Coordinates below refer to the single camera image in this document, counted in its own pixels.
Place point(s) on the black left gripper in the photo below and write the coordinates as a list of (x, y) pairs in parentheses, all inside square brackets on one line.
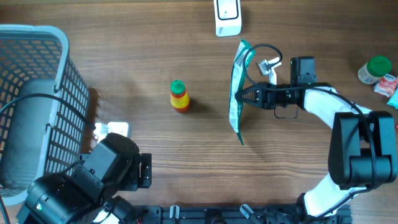
[(145, 180)]

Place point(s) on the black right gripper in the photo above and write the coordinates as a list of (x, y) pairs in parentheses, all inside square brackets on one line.
[(265, 98)]

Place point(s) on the red yellow sauce bottle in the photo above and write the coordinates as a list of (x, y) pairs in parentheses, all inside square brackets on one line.
[(179, 97)]

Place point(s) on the green lid white jar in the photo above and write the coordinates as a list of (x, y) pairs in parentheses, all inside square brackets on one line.
[(374, 69)]

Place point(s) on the red white tissue packet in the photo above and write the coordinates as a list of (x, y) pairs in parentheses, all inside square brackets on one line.
[(386, 85)]

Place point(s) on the teal wet wipes packet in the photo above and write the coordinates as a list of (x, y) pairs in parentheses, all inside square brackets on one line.
[(393, 100)]

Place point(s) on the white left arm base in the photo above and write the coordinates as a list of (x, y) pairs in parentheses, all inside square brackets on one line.
[(116, 211)]

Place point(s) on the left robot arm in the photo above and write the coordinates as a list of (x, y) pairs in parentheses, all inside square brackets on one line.
[(86, 192)]

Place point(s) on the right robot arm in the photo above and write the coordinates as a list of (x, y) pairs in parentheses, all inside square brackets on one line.
[(362, 154)]

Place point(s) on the white barcode scanner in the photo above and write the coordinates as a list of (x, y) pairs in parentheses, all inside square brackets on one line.
[(228, 17)]

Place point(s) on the grey plastic mesh basket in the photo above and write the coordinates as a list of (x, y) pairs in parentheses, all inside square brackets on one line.
[(44, 102)]

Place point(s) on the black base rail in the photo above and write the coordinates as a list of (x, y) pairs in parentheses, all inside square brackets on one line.
[(269, 214)]

